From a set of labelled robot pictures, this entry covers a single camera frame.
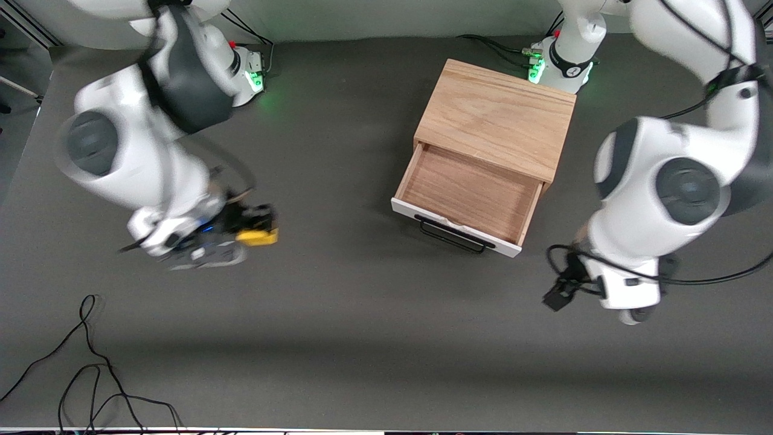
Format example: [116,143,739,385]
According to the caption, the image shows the yellow wooden block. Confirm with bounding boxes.
[236,228,280,247]

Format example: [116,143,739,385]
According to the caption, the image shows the black metal drawer handle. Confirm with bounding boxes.
[414,214,496,255]

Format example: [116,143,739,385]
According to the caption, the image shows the white-fronted wooden drawer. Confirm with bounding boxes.
[391,141,544,259]

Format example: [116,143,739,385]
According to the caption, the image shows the light wooden drawer cabinet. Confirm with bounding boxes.
[413,59,577,195]

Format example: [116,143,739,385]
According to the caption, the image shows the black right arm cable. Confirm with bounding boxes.
[205,160,258,203]

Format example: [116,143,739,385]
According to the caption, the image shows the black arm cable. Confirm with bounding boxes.
[546,0,773,288]
[205,160,258,203]

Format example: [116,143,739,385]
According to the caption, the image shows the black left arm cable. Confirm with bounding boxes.
[546,0,773,288]

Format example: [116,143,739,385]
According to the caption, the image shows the black base cable bundle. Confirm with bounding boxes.
[456,12,566,68]
[220,9,276,77]

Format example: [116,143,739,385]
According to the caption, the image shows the thin black loose cable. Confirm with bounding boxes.
[57,362,130,434]
[0,294,183,433]

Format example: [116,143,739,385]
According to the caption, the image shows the aluminium frame rail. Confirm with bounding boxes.
[0,0,64,50]

